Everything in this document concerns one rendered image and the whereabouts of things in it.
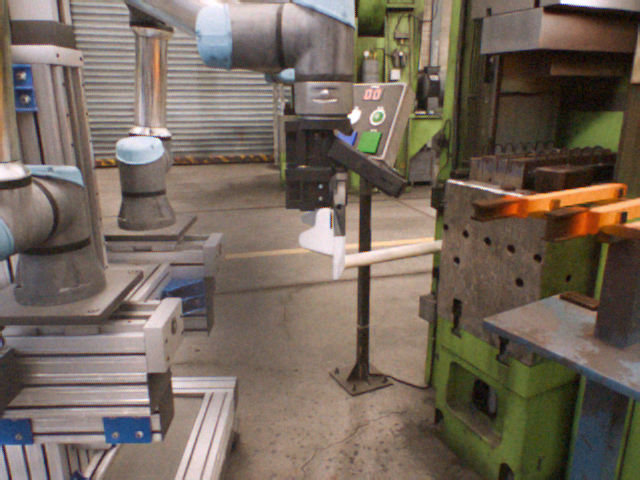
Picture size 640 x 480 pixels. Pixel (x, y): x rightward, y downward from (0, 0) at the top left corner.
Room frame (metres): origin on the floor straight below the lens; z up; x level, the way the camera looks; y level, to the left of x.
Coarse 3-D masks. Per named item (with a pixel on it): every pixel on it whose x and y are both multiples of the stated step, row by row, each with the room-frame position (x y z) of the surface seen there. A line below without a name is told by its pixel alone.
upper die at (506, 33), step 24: (504, 24) 1.46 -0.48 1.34; (528, 24) 1.39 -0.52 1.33; (552, 24) 1.37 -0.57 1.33; (576, 24) 1.41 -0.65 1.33; (600, 24) 1.46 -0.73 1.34; (624, 24) 1.50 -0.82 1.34; (504, 48) 1.45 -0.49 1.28; (528, 48) 1.38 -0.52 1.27; (552, 48) 1.38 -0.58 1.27; (576, 48) 1.42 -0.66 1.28; (600, 48) 1.46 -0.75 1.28; (624, 48) 1.51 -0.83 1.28
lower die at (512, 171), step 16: (480, 160) 1.50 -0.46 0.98; (496, 160) 1.44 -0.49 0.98; (512, 160) 1.39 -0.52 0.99; (528, 160) 1.37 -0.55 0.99; (544, 160) 1.39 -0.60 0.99; (560, 160) 1.42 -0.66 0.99; (576, 160) 1.45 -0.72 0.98; (592, 160) 1.48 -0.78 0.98; (608, 160) 1.51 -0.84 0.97; (480, 176) 1.49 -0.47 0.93; (496, 176) 1.44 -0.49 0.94; (512, 176) 1.39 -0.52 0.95; (592, 176) 1.49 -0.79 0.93; (608, 176) 1.52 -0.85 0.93
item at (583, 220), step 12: (612, 204) 0.87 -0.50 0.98; (624, 204) 0.87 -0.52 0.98; (636, 204) 0.87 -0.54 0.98; (552, 216) 0.75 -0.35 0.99; (564, 216) 0.75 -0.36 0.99; (576, 216) 0.77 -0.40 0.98; (588, 216) 0.78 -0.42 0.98; (600, 216) 0.79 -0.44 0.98; (612, 216) 0.82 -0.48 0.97; (636, 216) 0.86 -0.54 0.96; (552, 228) 0.74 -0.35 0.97; (564, 228) 0.76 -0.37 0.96; (576, 228) 0.78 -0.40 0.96; (588, 228) 0.78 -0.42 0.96; (552, 240) 0.74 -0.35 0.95; (564, 240) 0.75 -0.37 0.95
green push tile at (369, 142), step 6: (366, 132) 1.76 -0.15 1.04; (372, 132) 1.75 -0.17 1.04; (378, 132) 1.74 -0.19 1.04; (366, 138) 1.75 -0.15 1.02; (372, 138) 1.74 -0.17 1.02; (378, 138) 1.72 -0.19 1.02; (360, 144) 1.75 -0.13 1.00; (366, 144) 1.74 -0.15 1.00; (372, 144) 1.72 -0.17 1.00; (378, 144) 1.72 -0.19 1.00; (360, 150) 1.74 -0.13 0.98; (366, 150) 1.72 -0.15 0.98; (372, 150) 1.71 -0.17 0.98
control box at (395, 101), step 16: (368, 96) 1.85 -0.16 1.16; (384, 96) 1.81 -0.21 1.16; (400, 96) 1.77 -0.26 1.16; (368, 112) 1.81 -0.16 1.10; (384, 112) 1.77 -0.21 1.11; (400, 112) 1.76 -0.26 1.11; (368, 128) 1.78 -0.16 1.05; (384, 128) 1.74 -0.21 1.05; (400, 128) 1.76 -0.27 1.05; (384, 144) 1.71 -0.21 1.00; (384, 160) 1.69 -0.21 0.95
